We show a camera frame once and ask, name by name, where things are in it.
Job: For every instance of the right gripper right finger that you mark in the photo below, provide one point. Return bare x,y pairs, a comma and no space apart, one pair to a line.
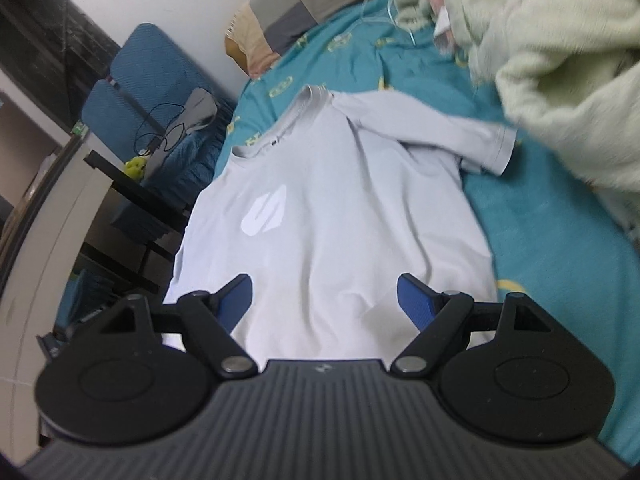
445,321

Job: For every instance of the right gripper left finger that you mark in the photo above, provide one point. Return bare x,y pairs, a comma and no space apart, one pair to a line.
205,321

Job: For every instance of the white t-shirt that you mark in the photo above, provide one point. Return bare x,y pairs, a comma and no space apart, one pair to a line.
328,208

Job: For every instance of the teal patterned bed sheet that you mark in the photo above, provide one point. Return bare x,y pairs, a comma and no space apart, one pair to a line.
550,236

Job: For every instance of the white black-edged desk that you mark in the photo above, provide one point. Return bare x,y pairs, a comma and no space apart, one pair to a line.
37,256

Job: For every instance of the yellow-green plush toy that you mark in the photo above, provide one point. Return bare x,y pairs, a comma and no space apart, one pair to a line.
135,168

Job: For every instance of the blue covered chair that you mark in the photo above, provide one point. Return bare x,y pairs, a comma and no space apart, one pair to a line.
157,78
124,123

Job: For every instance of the grey cloth on chair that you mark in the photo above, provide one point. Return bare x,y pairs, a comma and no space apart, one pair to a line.
198,112

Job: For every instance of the checkered pillow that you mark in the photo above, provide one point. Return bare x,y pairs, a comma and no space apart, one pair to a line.
261,31

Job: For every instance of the green fleece blanket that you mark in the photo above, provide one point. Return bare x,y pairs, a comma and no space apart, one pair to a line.
567,72

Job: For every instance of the dark window grille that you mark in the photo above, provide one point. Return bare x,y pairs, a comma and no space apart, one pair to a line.
55,54

